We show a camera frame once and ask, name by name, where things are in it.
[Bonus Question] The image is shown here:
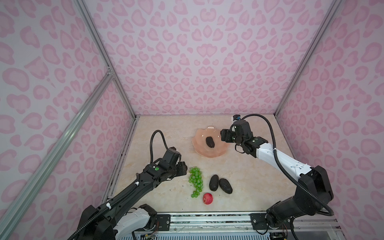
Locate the dark fake avocado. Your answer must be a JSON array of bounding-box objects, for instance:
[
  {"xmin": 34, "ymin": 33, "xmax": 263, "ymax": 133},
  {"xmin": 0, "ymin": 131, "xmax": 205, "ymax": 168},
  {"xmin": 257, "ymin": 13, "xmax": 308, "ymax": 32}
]
[
  {"xmin": 219, "ymin": 178, "xmax": 233, "ymax": 194},
  {"xmin": 209, "ymin": 175, "xmax": 219, "ymax": 192},
  {"xmin": 206, "ymin": 137, "xmax": 215, "ymax": 149}
]

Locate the green fake grape bunch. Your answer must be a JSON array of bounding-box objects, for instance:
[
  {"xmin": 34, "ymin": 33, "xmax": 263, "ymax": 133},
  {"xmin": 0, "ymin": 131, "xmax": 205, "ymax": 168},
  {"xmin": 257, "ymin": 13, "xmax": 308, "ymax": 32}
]
[{"xmin": 189, "ymin": 167, "xmax": 204, "ymax": 198}]

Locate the red fake apple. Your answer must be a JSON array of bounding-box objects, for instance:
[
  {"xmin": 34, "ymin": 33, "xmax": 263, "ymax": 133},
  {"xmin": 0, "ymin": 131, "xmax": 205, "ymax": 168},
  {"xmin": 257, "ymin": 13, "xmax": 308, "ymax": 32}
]
[{"xmin": 203, "ymin": 193, "xmax": 214, "ymax": 205}]

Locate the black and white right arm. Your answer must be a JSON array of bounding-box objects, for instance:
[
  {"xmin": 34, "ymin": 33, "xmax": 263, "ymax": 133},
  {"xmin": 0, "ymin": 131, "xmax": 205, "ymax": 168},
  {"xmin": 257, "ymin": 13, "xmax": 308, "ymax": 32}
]
[{"xmin": 220, "ymin": 115, "xmax": 334, "ymax": 229}]

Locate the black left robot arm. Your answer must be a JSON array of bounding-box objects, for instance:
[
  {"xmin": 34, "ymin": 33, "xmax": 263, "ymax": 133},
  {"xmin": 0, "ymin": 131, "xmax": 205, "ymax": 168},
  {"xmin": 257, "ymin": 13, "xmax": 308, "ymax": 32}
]
[{"xmin": 69, "ymin": 147, "xmax": 188, "ymax": 240}]

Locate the pink translucent fruit bowl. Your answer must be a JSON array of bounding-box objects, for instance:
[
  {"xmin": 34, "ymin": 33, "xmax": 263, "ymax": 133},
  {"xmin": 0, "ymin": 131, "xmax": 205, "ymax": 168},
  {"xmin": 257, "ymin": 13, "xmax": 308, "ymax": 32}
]
[{"xmin": 192, "ymin": 126, "xmax": 229, "ymax": 158}]

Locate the aluminium diagonal left beam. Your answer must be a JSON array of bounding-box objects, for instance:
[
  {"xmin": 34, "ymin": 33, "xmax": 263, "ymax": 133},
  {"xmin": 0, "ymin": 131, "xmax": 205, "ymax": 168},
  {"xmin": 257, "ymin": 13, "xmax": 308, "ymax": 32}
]
[{"xmin": 1, "ymin": 73, "xmax": 114, "ymax": 240}]

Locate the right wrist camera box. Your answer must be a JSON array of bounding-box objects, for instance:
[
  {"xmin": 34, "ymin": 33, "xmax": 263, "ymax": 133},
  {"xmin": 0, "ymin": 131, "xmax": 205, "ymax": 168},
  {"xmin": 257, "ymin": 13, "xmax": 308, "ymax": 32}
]
[{"xmin": 233, "ymin": 115, "xmax": 241, "ymax": 121}]

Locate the aluminium left floor rail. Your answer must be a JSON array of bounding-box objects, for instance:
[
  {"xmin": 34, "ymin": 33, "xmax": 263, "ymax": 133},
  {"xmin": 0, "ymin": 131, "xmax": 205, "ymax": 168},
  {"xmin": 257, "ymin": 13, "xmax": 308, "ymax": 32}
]
[{"xmin": 102, "ymin": 115, "xmax": 140, "ymax": 203}]

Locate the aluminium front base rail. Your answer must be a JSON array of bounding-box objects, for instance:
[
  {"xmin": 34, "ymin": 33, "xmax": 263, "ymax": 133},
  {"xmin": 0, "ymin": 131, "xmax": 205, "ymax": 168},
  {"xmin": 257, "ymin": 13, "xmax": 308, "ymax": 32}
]
[{"xmin": 123, "ymin": 212, "xmax": 346, "ymax": 240}]

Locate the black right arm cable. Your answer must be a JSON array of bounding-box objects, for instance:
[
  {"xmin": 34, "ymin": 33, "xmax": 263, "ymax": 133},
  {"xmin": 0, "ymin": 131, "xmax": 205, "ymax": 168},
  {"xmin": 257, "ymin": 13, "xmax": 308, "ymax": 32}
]
[{"xmin": 239, "ymin": 113, "xmax": 335, "ymax": 217}]

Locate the aluminium right corner post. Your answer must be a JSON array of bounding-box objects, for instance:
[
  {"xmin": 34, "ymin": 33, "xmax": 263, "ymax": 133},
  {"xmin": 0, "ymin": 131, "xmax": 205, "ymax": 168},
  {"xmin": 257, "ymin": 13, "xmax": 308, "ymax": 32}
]
[{"xmin": 274, "ymin": 0, "xmax": 344, "ymax": 118}]

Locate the aluminium corner frame post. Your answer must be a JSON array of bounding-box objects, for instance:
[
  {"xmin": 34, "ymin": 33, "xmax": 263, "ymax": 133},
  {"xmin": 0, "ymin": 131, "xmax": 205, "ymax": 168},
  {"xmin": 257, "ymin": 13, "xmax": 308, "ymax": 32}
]
[{"xmin": 73, "ymin": 0, "xmax": 137, "ymax": 120}]

